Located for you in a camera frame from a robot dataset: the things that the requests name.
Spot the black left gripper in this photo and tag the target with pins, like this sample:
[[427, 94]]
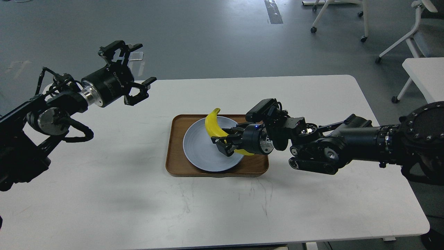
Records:
[[116, 79]]

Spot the yellow banana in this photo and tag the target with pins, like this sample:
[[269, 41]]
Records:
[[211, 125]]

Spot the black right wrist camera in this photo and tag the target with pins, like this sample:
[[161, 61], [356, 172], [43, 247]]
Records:
[[263, 110]]

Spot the white rolling chair base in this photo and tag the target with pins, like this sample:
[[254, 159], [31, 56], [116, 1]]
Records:
[[340, 14]]

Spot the white office chair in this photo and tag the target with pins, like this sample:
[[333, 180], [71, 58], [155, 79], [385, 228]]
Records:
[[426, 36]]

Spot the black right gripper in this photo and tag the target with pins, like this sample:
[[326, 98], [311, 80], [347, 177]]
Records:
[[253, 137]]

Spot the white side table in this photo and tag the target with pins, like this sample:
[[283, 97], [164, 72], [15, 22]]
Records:
[[428, 76]]

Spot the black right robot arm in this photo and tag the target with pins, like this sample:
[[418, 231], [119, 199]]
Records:
[[416, 143]]

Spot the brown wooden tray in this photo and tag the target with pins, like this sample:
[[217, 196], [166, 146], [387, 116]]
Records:
[[178, 165]]

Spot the light blue plate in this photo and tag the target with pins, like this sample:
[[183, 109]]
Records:
[[202, 153]]

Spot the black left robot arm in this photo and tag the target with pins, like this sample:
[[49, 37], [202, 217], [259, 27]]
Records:
[[31, 131]]

